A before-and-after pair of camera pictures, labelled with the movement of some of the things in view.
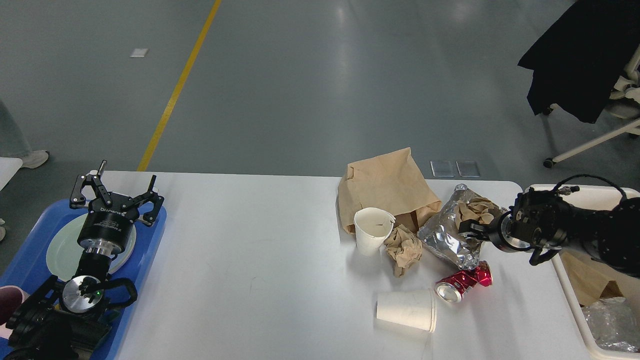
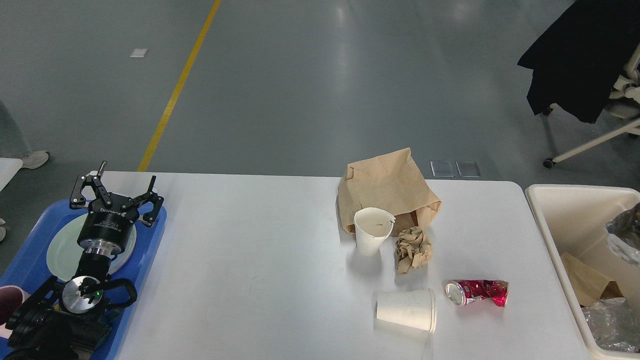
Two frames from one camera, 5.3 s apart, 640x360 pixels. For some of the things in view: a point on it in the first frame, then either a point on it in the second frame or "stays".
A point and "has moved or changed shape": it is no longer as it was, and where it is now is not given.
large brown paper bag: [392, 182] stays
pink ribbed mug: [11, 298] stays
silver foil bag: [441, 228] has moved or changed shape
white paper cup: [372, 226] stays
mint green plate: [63, 251] stays
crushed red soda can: [451, 289] → [462, 292]
